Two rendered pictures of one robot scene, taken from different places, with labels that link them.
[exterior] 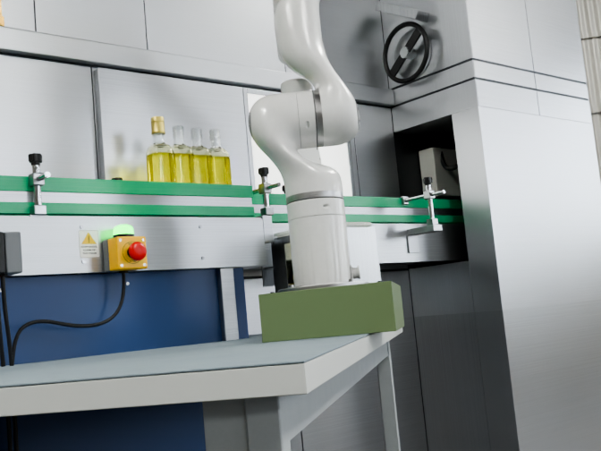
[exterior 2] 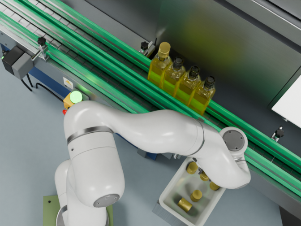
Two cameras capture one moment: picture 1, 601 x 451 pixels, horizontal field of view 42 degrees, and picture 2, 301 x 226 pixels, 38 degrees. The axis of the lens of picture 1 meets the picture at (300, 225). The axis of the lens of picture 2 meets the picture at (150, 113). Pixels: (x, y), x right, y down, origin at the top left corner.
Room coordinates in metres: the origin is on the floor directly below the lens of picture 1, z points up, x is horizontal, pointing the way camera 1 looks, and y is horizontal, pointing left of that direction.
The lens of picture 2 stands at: (1.63, -0.33, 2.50)
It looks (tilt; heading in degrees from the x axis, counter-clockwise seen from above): 66 degrees down; 61
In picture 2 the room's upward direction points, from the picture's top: 15 degrees clockwise
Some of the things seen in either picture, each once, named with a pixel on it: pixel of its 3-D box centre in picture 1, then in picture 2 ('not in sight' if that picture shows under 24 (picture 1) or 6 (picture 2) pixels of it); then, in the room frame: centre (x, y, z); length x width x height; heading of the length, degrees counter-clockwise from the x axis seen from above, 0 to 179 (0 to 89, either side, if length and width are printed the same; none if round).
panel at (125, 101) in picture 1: (239, 142); (281, 79); (2.31, 0.16, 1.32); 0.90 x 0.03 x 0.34; 130
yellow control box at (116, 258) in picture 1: (125, 255); (76, 103); (1.69, 0.38, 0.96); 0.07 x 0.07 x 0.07; 40
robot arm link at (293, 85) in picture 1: (300, 105); (227, 149); (2.06, -0.03, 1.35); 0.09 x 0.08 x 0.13; 91
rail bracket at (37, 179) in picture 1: (41, 183); (39, 54); (1.60, 0.52, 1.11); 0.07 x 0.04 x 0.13; 40
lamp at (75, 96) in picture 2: (122, 231); (75, 97); (1.69, 0.38, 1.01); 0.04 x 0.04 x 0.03
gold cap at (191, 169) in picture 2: not in sight; (192, 167); (2.05, 0.04, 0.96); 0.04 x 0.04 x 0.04
